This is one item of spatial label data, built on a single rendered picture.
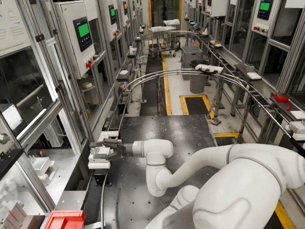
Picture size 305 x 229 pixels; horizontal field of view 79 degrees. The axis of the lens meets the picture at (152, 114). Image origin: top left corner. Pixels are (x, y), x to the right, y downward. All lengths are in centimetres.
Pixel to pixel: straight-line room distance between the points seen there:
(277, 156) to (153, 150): 58
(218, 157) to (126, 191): 88
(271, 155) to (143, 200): 96
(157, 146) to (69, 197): 57
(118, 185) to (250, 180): 110
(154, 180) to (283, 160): 59
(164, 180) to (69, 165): 69
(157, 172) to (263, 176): 56
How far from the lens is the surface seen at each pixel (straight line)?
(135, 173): 148
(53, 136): 147
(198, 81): 388
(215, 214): 44
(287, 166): 55
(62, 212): 109
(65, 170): 135
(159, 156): 96
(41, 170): 126
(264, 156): 55
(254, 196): 47
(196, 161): 75
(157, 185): 96
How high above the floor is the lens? 182
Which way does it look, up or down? 33 degrees down
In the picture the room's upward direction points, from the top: 4 degrees counter-clockwise
